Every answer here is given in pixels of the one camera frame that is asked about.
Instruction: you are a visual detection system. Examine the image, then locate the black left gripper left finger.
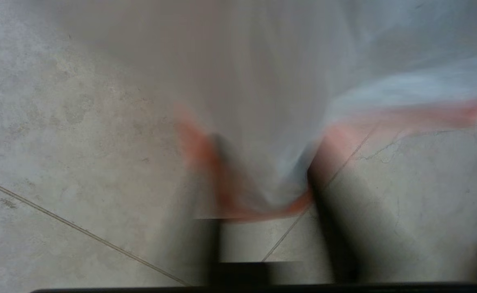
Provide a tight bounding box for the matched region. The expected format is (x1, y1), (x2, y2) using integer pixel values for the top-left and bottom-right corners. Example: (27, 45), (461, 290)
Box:
(190, 136), (223, 285)

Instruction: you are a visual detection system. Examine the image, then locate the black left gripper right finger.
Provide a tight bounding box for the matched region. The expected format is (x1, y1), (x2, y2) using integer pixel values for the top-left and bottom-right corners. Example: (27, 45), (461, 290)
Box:
(307, 163), (362, 284)

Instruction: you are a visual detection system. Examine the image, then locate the white red-print trash bag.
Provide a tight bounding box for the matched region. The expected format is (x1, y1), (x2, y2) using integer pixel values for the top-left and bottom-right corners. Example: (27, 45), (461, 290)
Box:
(59, 0), (477, 222)

